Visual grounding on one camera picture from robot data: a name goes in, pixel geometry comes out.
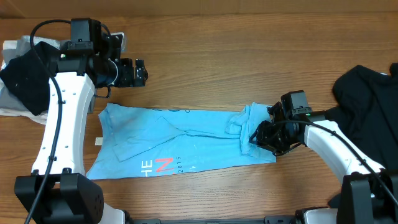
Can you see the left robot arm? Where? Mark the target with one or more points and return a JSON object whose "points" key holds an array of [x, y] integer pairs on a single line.
{"points": [[57, 189]]}

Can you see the light blue printed t-shirt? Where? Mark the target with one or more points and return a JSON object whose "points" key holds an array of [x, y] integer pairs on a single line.
{"points": [[139, 142]]}

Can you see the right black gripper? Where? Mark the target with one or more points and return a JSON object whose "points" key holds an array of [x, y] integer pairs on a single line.
{"points": [[268, 133]]}

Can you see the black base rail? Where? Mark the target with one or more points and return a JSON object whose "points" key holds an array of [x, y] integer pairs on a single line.
{"points": [[211, 221]]}

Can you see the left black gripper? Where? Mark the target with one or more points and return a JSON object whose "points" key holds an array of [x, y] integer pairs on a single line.
{"points": [[127, 79]]}

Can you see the black t-shirt under blue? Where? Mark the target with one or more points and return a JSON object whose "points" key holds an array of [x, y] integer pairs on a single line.
{"points": [[367, 112]]}

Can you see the folded grey shirt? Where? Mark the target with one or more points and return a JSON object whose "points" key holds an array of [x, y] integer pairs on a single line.
{"points": [[24, 79]]}

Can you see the folded black shirt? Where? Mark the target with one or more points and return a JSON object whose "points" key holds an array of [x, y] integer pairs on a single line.
{"points": [[26, 77]]}

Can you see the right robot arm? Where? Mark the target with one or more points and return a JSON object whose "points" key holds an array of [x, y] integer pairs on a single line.
{"points": [[368, 191]]}

